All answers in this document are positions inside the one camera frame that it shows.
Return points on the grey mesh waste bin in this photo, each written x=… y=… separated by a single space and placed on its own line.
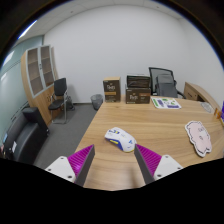
x=96 y=101

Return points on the wide brown cardboard box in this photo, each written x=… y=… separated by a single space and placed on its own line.
x=137 y=95

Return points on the black mesh office chair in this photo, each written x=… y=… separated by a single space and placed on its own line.
x=152 y=78

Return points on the wooden shelf unit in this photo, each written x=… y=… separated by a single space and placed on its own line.
x=36 y=76

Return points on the black leather sofa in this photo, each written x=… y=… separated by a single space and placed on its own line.
x=25 y=136

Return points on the black visitor chair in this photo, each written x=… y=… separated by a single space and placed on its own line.
x=60 y=88

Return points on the wooden side desk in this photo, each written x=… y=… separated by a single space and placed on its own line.
x=196 y=92

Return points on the black cardboard box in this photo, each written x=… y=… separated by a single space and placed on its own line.
x=138 y=81

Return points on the tall brown cardboard box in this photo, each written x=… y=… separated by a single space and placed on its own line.
x=112 y=89

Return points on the white blue yellow computer mouse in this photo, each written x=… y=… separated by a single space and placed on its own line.
x=120 y=138

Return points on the white sticker sheet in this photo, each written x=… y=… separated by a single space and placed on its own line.
x=165 y=103

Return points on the long ceiling light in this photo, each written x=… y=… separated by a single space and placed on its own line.
x=28 y=29

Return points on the pink pig-shaped mouse pad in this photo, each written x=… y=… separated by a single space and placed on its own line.
x=199 y=137

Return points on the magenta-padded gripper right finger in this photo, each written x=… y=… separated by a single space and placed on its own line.
x=150 y=160

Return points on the grey bag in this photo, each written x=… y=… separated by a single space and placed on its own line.
x=166 y=86

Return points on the small orange box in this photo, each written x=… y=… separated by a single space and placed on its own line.
x=217 y=113

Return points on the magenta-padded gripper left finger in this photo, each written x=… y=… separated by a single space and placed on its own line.
x=80 y=161

